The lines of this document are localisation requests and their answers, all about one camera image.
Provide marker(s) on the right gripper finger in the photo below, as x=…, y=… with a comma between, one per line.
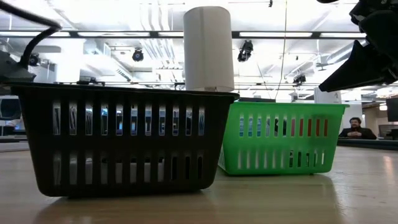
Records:
x=357, y=71

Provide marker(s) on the pink wall charger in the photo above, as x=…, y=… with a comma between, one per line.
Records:
x=301, y=127

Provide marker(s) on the green plastic basket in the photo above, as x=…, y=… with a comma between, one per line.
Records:
x=280, y=144

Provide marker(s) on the blue wall charger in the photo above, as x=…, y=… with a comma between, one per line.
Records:
x=241, y=126

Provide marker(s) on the white digital thermometer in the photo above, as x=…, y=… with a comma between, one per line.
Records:
x=73, y=170

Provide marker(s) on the black plastic basket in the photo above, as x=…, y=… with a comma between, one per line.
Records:
x=40, y=143

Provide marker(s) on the black monitor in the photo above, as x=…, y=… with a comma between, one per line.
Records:
x=392, y=109
x=9, y=109

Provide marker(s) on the black ceiling spotlight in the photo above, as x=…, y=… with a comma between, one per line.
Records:
x=137, y=55
x=35, y=60
x=245, y=50
x=299, y=79

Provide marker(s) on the person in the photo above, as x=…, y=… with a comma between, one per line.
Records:
x=356, y=130

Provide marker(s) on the black background desk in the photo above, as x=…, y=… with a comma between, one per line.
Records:
x=367, y=143

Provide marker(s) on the white cylinder table lamp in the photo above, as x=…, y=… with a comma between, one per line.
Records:
x=208, y=46

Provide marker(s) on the black aluminium frame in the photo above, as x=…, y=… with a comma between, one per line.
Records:
x=315, y=35

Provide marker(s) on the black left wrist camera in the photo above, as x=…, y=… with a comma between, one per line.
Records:
x=14, y=71

